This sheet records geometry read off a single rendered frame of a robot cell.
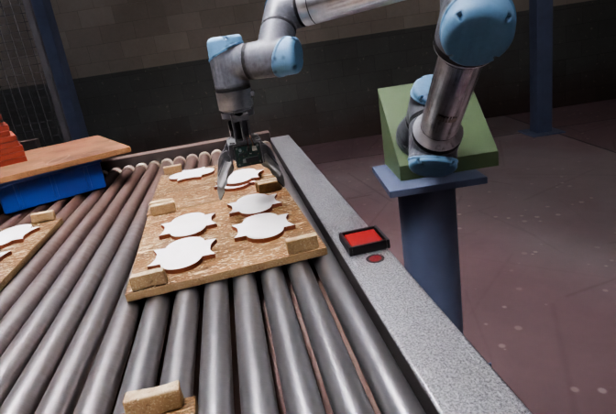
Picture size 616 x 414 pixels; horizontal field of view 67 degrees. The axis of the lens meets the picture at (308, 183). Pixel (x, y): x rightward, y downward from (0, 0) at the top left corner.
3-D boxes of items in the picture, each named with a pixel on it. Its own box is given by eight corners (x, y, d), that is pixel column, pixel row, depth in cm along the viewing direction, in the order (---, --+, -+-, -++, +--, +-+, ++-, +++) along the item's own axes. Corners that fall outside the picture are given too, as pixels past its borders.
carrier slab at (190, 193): (265, 159, 162) (265, 155, 161) (284, 192, 123) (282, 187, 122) (162, 179, 156) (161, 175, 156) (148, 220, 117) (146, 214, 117)
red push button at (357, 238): (374, 234, 91) (373, 228, 90) (384, 246, 85) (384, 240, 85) (344, 241, 90) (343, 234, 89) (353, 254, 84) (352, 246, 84)
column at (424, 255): (474, 363, 183) (464, 147, 158) (521, 441, 147) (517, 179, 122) (378, 377, 183) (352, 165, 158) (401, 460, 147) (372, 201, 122)
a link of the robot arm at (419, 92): (449, 101, 130) (460, 68, 119) (450, 141, 124) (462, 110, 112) (405, 99, 132) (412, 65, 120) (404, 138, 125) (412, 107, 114)
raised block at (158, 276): (169, 278, 81) (165, 265, 80) (168, 284, 79) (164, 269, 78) (132, 288, 79) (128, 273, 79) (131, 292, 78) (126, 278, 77)
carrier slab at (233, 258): (286, 192, 123) (285, 187, 122) (327, 255, 84) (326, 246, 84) (148, 221, 116) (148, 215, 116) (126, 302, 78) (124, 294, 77)
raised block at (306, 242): (317, 245, 85) (315, 230, 84) (320, 248, 84) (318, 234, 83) (286, 252, 84) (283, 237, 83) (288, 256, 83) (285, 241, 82)
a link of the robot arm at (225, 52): (236, 34, 91) (196, 39, 94) (246, 90, 95) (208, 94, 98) (250, 31, 99) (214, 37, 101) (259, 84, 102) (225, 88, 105)
